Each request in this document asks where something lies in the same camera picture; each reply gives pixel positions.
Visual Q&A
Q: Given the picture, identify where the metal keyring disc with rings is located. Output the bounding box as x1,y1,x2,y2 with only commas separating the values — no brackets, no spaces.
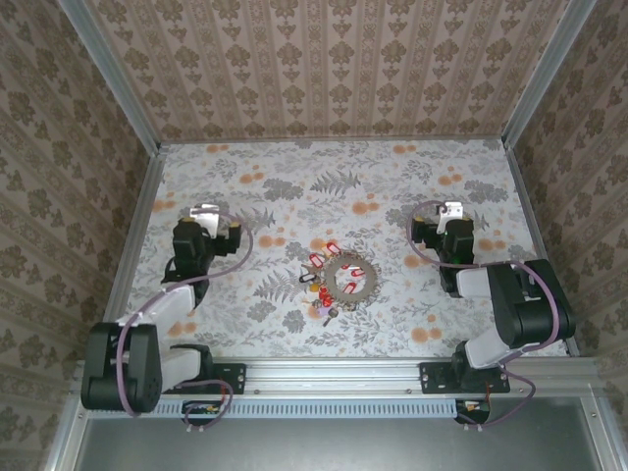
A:
323,252,382,313

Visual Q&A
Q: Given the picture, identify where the floral table cover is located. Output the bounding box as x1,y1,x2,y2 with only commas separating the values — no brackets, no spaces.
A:
100,139,573,359

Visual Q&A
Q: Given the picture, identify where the black wiring connector box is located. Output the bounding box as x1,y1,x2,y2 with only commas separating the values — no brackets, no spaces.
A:
181,399,223,427
453,397,493,426

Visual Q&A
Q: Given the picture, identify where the grey metal sheet panel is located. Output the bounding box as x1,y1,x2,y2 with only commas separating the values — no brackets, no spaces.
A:
46,392,628,471

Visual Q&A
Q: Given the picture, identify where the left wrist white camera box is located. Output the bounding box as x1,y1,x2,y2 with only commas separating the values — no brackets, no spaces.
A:
188,203,222,239

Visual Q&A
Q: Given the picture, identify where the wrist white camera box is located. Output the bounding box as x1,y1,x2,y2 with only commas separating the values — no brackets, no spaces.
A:
188,203,222,239
439,198,466,232

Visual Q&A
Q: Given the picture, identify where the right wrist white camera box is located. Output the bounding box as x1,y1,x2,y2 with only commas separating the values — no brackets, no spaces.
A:
439,198,466,232

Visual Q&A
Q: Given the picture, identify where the aluminium side rail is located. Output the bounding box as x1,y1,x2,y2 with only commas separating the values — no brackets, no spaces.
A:
502,144,583,357
92,146,171,359

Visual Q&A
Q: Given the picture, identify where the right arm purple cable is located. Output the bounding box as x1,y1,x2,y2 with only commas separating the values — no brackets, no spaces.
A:
409,198,565,433

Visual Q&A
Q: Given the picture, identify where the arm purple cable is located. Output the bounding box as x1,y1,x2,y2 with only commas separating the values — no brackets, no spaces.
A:
409,198,565,433
117,209,255,433

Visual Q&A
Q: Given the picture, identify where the thin aluminium wall rail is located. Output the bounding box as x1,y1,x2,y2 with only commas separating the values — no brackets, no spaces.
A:
159,134,506,146

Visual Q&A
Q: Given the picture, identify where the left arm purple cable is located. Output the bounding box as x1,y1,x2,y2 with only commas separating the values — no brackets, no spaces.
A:
117,209,255,433

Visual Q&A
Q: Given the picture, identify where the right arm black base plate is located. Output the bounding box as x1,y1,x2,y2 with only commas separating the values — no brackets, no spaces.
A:
419,361,511,395

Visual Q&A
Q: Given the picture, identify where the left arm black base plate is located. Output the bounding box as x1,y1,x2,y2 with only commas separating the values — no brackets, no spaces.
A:
161,361,247,396

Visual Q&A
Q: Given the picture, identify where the aluminium frame post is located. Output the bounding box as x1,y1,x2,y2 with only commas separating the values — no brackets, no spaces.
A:
500,0,601,151
57,0,164,154

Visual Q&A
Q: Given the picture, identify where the long aluminium mounting rail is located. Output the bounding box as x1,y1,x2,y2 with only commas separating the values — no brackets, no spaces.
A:
73,356,602,393

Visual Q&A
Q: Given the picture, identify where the grey slotted cable duct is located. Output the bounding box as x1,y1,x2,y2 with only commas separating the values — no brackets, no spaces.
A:
90,397,492,419

